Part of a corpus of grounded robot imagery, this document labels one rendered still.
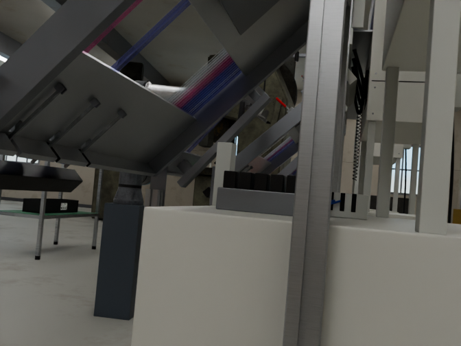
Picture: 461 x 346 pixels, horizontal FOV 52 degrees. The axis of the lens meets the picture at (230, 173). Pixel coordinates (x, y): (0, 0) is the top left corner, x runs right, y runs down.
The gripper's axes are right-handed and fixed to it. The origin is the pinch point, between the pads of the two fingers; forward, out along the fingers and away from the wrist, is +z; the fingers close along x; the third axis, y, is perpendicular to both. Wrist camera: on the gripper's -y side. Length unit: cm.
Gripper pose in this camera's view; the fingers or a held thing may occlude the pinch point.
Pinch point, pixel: (267, 122)
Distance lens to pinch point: 239.7
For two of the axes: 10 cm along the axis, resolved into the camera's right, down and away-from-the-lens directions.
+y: 5.9, -8.0, -0.9
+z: 7.8, 5.9, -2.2
